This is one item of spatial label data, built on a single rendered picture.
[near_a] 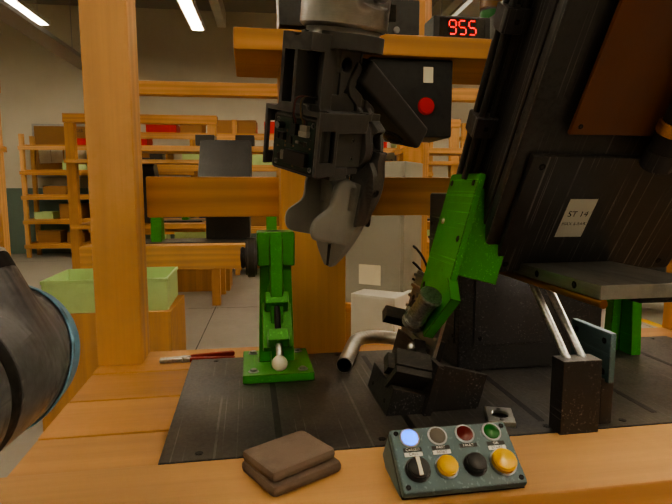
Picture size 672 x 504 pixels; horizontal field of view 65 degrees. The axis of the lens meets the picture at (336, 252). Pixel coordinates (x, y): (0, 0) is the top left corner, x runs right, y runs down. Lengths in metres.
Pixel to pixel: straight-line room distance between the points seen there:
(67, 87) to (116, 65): 10.39
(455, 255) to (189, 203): 0.64
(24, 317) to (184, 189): 0.81
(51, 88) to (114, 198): 10.53
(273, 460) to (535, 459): 0.34
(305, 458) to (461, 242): 0.39
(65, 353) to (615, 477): 0.63
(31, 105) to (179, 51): 2.92
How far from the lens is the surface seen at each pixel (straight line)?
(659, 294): 0.79
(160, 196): 1.24
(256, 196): 1.22
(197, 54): 11.16
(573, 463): 0.79
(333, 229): 0.49
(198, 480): 0.71
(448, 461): 0.67
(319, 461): 0.69
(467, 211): 0.83
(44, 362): 0.46
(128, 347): 1.21
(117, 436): 0.90
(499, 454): 0.69
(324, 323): 1.18
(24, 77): 11.87
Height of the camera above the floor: 1.25
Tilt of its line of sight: 7 degrees down
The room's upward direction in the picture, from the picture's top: straight up
